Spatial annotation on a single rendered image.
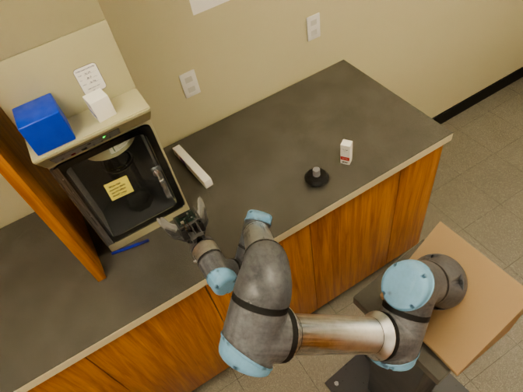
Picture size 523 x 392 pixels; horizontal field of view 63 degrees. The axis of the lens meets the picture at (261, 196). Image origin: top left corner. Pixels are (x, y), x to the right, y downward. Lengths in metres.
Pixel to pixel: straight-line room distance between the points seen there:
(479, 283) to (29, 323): 1.38
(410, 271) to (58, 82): 0.98
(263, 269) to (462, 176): 2.32
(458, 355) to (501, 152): 2.12
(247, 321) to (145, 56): 1.19
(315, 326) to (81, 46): 0.87
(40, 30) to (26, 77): 0.12
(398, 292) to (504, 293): 0.29
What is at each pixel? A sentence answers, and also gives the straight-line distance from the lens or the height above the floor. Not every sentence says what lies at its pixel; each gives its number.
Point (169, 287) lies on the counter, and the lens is 1.49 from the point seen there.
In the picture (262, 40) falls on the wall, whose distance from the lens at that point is 1.95.
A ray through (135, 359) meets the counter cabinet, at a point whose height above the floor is 0.66.
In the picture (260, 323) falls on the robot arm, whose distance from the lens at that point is 0.82.
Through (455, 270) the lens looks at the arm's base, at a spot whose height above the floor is 1.14.
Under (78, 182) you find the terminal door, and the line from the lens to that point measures 1.39.
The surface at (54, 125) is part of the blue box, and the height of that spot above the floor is 1.57.
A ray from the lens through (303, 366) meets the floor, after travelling 2.28.
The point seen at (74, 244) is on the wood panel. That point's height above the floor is 1.16.
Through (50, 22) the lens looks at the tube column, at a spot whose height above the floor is 1.75.
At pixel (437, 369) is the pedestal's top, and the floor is 0.94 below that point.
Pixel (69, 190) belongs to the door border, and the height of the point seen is 1.29.
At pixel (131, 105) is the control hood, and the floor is 1.51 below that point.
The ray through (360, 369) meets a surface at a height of 0.01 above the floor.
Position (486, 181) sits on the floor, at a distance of 3.02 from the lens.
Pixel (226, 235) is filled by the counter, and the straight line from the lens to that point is 1.54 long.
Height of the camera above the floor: 2.17
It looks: 50 degrees down
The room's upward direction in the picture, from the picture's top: 13 degrees counter-clockwise
